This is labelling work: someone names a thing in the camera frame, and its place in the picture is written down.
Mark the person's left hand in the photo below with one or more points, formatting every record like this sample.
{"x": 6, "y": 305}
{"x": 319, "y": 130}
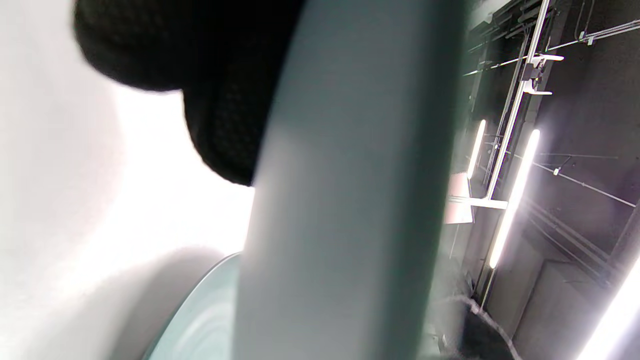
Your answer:
{"x": 210, "y": 60}

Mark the teal plate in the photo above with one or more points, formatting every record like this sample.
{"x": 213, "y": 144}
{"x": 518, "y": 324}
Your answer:
{"x": 345, "y": 190}
{"x": 205, "y": 320}

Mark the long ceiling light tube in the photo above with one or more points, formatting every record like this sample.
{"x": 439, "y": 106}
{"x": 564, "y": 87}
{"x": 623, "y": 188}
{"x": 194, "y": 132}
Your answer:
{"x": 612, "y": 320}
{"x": 515, "y": 200}

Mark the white ceiling rail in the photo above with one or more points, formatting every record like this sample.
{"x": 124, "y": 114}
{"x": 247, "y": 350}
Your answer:
{"x": 515, "y": 115}

